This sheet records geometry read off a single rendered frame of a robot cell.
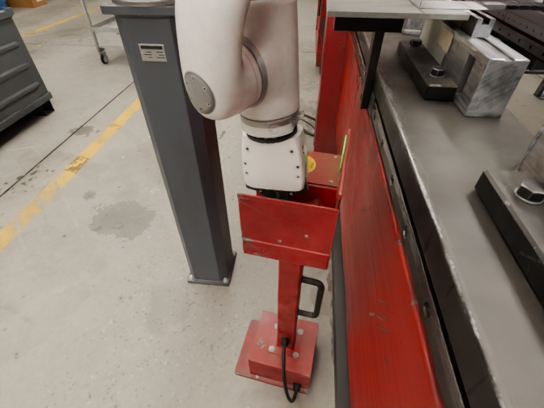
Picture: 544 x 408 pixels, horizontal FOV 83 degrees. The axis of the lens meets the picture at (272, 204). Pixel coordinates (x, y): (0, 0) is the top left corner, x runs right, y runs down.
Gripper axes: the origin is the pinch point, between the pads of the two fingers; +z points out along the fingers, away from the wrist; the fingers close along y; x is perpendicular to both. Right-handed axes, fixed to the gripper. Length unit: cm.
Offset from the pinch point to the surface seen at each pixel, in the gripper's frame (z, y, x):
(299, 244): 3.5, -4.7, 4.9
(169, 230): 69, 72, -50
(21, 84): 28, 223, -131
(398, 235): 0.0, -20.0, 3.7
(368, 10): -24.1, -12.0, -32.9
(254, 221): -0.6, 2.9, 4.9
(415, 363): 3.0, -21.5, 21.4
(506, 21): -13, -50, -73
